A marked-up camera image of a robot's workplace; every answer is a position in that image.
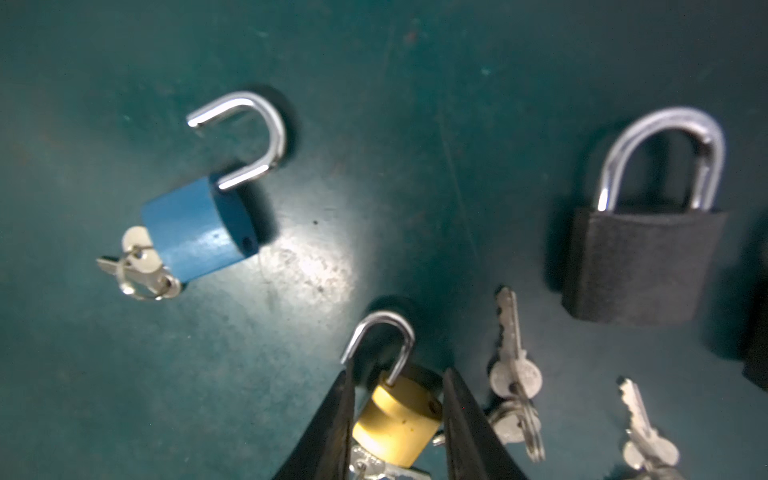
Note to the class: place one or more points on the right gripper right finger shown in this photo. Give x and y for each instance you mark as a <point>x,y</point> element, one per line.
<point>473,450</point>

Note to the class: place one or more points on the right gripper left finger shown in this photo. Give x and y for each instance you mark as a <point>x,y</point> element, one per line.
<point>323,452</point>

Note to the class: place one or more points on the green table mat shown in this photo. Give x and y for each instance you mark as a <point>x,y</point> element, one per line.
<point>437,151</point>

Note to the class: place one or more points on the silver key bunch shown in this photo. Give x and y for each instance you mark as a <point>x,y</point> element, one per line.
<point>515,379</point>
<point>646,450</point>

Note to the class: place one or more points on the blue padlock with keys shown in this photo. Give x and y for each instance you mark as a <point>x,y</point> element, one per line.
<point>202,227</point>

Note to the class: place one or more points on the black padlock with keys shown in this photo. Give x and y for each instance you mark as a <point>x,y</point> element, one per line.
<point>647,269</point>

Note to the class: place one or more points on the gold padlock with key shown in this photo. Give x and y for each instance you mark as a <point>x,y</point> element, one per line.
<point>401,417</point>

